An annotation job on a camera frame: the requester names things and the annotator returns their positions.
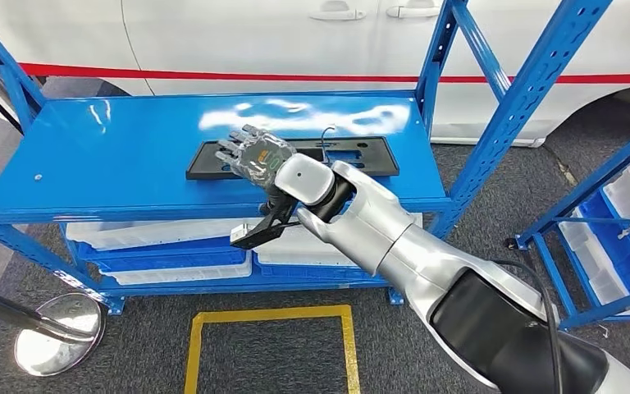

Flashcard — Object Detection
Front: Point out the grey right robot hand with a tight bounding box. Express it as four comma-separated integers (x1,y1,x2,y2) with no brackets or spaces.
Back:
215,123,298,191

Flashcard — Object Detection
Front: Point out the black plastic mounting plate part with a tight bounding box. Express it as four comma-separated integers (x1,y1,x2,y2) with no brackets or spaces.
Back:
185,135,401,181

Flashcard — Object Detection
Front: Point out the blue metal shelf rack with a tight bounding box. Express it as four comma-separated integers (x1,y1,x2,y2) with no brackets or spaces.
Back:
504,117,630,331
0,0,615,317

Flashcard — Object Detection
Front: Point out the red barrier belt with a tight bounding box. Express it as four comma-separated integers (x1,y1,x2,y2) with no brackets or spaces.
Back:
18,62,630,85

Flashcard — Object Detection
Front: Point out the white car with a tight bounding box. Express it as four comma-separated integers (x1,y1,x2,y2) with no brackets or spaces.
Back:
0,0,630,148

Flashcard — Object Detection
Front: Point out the blue plastic bin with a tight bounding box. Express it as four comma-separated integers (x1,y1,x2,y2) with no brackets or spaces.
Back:
578,190,630,295
75,236,248,273

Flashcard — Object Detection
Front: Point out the yellow floor tape square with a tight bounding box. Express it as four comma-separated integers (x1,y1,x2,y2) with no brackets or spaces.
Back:
184,305,362,394

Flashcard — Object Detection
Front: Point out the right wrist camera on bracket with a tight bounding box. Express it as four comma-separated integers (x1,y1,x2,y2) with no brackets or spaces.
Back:
230,190,301,251

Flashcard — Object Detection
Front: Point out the chrome stanchion post with base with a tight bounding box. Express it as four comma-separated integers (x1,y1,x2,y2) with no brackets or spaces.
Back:
0,282,107,378

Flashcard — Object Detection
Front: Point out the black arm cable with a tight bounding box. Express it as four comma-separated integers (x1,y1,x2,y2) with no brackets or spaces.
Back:
488,259,566,394

